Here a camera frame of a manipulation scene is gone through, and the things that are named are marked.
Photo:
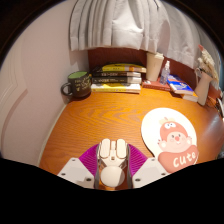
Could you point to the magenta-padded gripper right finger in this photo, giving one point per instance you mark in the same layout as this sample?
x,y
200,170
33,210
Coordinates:
x,y
148,170

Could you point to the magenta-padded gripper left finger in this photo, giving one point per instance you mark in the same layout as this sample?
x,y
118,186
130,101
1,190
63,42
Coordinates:
x,y
75,170

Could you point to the white computer mouse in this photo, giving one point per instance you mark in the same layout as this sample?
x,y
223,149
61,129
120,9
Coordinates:
x,y
112,166

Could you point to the round white pink mouse pad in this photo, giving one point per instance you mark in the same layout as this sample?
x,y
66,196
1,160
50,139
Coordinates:
x,y
166,133

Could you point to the dark green mug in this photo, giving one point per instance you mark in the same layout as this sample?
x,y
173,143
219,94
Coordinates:
x,y
79,86

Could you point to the orange book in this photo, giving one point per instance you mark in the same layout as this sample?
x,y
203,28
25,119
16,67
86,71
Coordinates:
x,y
191,97

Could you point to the red book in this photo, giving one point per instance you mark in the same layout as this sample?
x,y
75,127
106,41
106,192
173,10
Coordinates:
x,y
155,85

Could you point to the yellow and white book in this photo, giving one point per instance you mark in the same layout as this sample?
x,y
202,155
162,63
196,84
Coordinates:
x,y
115,88

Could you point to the blue book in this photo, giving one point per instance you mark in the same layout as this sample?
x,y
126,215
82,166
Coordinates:
x,y
180,86

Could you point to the clear spray bottle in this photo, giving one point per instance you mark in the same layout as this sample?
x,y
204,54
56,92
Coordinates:
x,y
164,75

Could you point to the white pitcher vase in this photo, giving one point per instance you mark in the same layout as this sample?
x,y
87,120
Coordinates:
x,y
203,88

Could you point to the cream travel tumbler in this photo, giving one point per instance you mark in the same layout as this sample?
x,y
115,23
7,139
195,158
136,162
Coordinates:
x,y
154,66

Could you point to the white curtain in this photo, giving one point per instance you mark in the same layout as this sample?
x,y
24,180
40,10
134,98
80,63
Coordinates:
x,y
133,23

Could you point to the white wall panel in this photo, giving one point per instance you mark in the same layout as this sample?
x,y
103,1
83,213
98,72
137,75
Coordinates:
x,y
11,106

